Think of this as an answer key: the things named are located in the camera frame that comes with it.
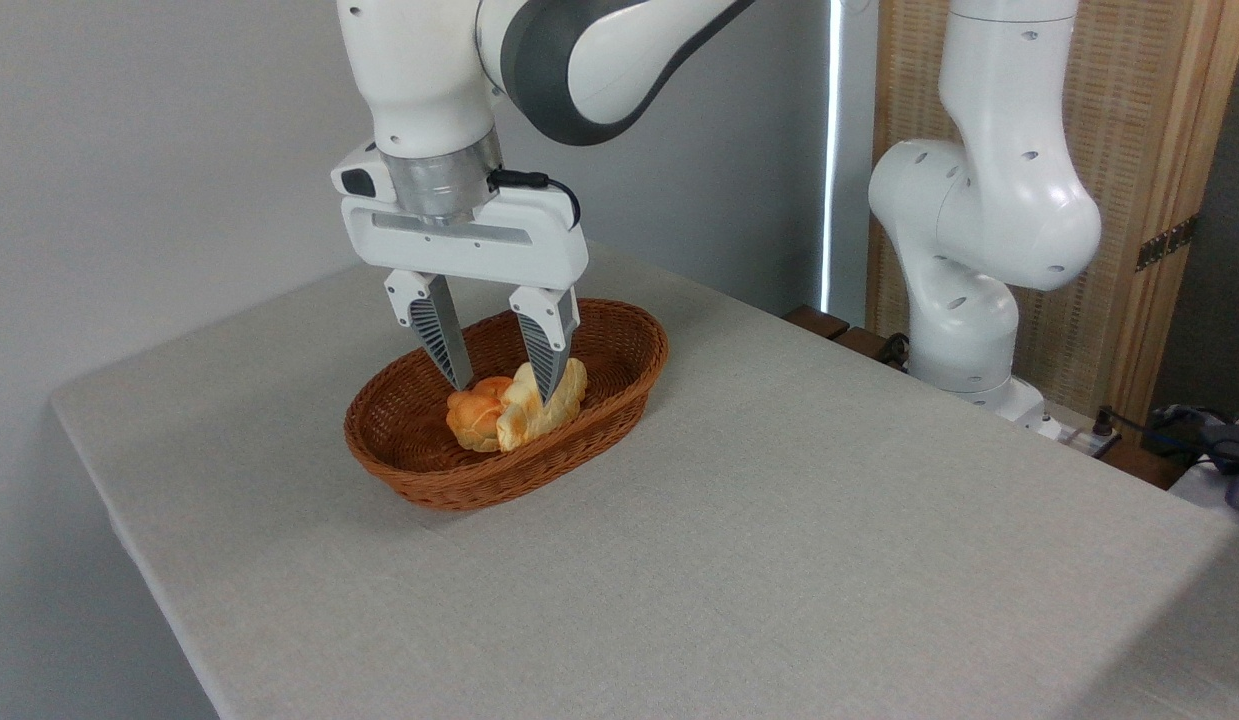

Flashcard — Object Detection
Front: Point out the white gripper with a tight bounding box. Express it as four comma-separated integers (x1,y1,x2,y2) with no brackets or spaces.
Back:
331,140,590,406

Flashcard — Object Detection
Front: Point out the long leaf-shaped bread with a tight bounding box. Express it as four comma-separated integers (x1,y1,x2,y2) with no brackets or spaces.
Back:
496,357,588,451

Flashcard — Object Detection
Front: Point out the round orange bread bun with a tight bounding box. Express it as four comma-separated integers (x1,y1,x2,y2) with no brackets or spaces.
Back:
446,376,515,453

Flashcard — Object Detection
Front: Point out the brown oval wicker basket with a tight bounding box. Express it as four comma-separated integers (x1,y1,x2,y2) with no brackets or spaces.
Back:
343,298,669,513

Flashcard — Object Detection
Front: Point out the brown wooden base platform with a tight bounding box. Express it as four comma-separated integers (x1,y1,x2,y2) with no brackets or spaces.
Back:
782,305,1195,491

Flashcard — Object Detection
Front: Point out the grey tablecloth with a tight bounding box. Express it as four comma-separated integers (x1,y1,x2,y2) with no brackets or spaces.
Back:
49,235,1239,720

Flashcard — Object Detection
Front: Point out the metal screen hinge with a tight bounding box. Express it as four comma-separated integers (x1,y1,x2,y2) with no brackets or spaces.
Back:
1136,215,1200,273

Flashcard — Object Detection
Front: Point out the dark grey bag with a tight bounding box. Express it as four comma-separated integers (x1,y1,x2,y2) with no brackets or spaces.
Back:
1144,400,1239,519

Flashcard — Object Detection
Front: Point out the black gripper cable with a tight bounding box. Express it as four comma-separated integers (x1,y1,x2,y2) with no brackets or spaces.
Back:
489,168,583,229

